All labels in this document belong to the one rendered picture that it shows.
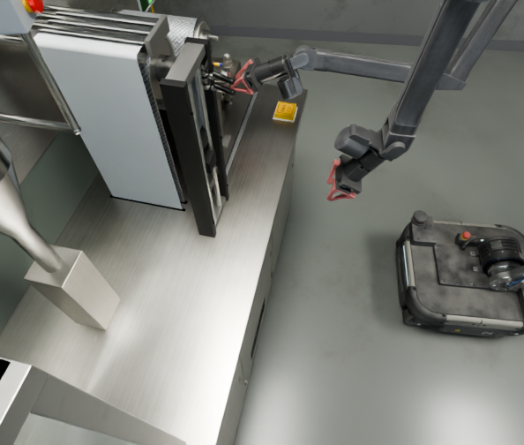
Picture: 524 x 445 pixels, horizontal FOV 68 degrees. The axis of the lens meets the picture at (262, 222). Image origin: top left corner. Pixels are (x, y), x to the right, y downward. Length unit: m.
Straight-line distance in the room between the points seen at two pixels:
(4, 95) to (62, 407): 0.82
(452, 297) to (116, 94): 1.61
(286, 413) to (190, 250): 1.00
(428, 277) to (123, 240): 1.37
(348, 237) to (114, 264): 1.43
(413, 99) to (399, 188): 1.72
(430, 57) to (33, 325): 1.12
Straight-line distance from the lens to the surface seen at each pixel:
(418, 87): 0.86
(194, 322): 1.08
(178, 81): 0.80
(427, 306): 1.93
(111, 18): 1.01
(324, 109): 2.97
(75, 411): 0.45
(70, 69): 1.01
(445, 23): 0.80
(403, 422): 2.01
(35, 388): 0.38
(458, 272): 2.04
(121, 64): 0.93
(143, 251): 1.21
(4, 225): 0.77
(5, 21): 0.66
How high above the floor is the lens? 1.90
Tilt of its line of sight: 56 degrees down
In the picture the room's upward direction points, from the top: 1 degrees counter-clockwise
